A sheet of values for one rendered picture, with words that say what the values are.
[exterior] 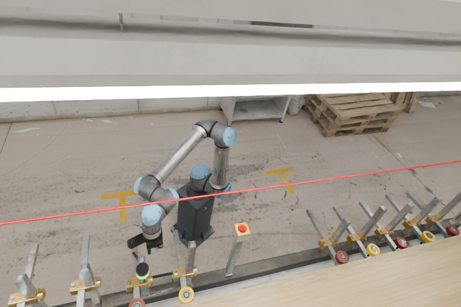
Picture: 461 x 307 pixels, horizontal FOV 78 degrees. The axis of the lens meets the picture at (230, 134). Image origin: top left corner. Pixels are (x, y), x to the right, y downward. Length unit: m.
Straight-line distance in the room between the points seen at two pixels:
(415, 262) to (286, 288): 0.93
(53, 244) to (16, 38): 2.75
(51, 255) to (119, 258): 0.56
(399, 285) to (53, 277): 2.51
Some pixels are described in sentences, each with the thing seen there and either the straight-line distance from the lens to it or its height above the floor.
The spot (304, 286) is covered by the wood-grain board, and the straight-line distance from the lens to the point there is 1.90.
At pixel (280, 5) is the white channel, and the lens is 0.42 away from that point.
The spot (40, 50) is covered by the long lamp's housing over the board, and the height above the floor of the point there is 2.37.
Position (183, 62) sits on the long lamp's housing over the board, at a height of 2.36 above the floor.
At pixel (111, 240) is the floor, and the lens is 2.96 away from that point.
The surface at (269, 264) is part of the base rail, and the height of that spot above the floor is 0.70.
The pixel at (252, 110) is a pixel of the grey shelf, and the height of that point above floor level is 0.14.
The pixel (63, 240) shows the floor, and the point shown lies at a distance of 3.07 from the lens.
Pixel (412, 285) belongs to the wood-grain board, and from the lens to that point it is 2.26.
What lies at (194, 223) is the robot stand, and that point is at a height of 0.37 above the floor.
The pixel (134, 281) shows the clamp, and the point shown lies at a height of 0.87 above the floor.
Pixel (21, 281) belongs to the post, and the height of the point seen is 1.14.
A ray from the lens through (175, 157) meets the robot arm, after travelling 1.62.
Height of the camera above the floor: 2.53
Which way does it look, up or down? 39 degrees down
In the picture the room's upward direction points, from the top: 11 degrees clockwise
